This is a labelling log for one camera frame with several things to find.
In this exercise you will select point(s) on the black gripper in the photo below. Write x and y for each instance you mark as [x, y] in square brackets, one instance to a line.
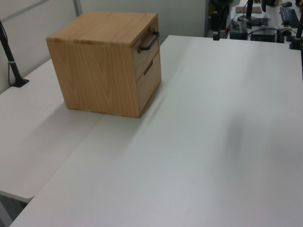
[215, 21]

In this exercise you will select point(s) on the wooden two-drawer cabinet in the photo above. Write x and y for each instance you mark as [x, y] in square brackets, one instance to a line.
[94, 71]

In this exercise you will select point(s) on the black electronics box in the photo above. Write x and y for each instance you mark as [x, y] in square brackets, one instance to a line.
[239, 33]

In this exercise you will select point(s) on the black monitor stand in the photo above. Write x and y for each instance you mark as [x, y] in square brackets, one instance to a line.
[249, 9]

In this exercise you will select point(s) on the black desktop device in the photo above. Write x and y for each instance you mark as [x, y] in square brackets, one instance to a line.
[262, 36]

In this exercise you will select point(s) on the brown pad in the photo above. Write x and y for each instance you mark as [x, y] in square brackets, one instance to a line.
[256, 10]

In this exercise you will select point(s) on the black computer keyboard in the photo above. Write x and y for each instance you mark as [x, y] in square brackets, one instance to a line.
[290, 15]

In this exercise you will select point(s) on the dark computer mouse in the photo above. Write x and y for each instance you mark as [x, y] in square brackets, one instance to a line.
[287, 3]

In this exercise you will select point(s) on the black table clamp mount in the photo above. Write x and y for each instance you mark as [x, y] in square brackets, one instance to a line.
[295, 43]

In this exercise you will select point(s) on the black camera stand pole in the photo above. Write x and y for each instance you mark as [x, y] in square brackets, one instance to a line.
[14, 68]

